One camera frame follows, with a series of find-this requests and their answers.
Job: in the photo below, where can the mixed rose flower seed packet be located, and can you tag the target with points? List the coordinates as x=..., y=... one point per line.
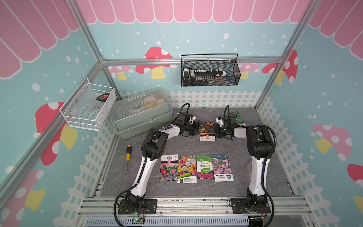
x=187, y=170

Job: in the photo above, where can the black red tape measure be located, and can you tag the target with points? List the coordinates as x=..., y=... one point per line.
x=103, y=97

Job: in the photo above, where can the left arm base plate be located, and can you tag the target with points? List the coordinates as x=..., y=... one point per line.
x=146, y=206

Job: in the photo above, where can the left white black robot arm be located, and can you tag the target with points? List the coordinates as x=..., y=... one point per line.
x=152, y=150

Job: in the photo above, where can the white wire wall basket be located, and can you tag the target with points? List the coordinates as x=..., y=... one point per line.
x=82, y=110

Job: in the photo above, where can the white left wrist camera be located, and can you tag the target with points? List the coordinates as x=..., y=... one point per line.
x=191, y=118

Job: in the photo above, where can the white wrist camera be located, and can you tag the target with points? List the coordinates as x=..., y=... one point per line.
x=191, y=118
x=220, y=121

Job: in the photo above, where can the small circuit board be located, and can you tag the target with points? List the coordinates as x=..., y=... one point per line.
x=138, y=221

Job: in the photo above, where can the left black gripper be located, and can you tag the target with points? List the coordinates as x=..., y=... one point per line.
x=195, y=128

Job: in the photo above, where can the pink aster flower seed packet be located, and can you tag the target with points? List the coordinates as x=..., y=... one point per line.
x=169, y=168

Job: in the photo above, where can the dark green vegetable seed packet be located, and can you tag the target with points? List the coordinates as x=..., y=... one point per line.
x=236, y=119

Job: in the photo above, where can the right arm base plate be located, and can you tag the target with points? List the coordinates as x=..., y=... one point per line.
x=244, y=206

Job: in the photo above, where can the yellow black screwdriver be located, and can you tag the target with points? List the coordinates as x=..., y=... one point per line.
x=128, y=154

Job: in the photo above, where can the translucent green plastic storage box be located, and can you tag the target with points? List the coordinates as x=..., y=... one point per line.
x=138, y=113

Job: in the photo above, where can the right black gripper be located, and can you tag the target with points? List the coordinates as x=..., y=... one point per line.
x=216, y=128

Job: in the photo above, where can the orange black seed packet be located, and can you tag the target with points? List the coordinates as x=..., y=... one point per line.
x=207, y=132

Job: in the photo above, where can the purple flower seed packet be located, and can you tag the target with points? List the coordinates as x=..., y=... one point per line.
x=222, y=168

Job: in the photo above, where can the roll of clear tape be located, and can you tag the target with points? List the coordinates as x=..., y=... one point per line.
x=249, y=168

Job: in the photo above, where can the white black tool in basket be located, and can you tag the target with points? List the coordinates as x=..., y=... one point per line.
x=203, y=77

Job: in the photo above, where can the black wire wall basket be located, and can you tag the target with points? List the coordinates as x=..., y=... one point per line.
x=228, y=62

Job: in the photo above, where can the green white seed packet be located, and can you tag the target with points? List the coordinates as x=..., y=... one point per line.
x=205, y=168

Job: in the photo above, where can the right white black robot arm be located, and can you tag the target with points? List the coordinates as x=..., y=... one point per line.
x=261, y=144

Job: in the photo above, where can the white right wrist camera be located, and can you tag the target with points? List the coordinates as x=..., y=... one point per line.
x=220, y=121

